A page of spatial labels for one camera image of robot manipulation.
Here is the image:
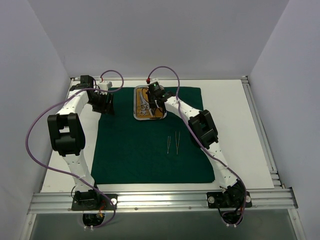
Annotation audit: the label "steel tray with orange liner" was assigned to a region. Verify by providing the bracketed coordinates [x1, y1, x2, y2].
[133, 85, 167, 121]

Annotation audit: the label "green surgical cloth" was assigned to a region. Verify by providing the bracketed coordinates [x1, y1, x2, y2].
[91, 87, 215, 185]

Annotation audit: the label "thin steel tweezers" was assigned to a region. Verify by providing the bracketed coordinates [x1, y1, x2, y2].
[175, 131, 181, 155]

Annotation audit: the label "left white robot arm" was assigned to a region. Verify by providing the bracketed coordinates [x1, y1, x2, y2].
[47, 75, 115, 210]

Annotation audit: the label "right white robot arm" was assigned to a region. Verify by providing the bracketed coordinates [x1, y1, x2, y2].
[146, 79, 247, 207]

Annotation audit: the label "steel scissors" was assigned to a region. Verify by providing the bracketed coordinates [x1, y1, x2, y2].
[139, 92, 147, 106]

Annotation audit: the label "steel forceps with rings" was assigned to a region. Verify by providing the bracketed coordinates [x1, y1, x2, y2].
[136, 103, 150, 117]

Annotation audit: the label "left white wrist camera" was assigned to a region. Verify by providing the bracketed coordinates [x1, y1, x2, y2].
[97, 80, 113, 91]

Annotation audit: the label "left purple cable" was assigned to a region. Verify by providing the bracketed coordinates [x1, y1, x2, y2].
[25, 69, 125, 230]

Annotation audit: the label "purple cable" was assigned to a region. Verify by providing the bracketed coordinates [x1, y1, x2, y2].
[146, 65, 248, 225]
[25, 69, 125, 230]

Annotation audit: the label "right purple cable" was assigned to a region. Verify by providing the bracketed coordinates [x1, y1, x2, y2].
[146, 65, 248, 225]

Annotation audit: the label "back aluminium rail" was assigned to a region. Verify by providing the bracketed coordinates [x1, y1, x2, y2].
[70, 75, 250, 82]

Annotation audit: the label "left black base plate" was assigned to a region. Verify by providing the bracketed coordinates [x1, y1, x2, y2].
[71, 190, 118, 211]

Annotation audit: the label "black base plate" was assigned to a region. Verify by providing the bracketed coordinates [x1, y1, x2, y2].
[71, 190, 118, 211]
[206, 190, 245, 209]

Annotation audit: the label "aluminium frame rail right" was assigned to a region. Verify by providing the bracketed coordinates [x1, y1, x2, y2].
[241, 76, 286, 189]

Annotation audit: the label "front aluminium rail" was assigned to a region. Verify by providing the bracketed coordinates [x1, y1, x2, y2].
[28, 188, 298, 214]

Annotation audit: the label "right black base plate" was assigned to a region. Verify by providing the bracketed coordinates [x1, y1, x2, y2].
[206, 190, 245, 209]

